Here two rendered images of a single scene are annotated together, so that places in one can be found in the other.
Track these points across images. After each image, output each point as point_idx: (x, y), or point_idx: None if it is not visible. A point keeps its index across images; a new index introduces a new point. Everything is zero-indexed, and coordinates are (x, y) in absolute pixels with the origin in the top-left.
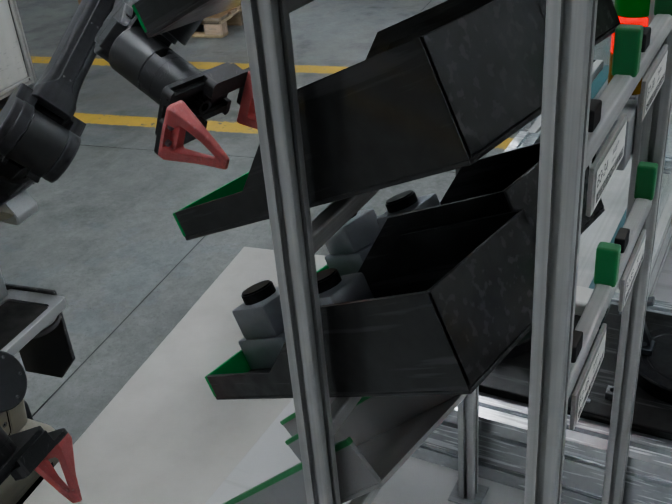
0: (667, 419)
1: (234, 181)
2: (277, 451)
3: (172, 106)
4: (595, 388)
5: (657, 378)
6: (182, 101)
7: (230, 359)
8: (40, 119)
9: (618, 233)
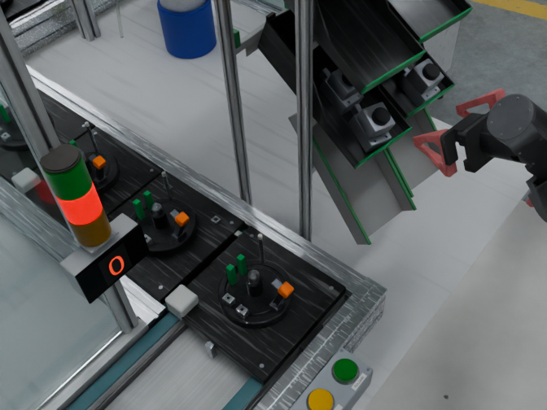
0: (199, 202)
1: (445, 22)
2: (416, 307)
3: (500, 89)
4: (221, 229)
5: (190, 214)
6: (493, 93)
7: (444, 90)
8: None
9: (272, 14)
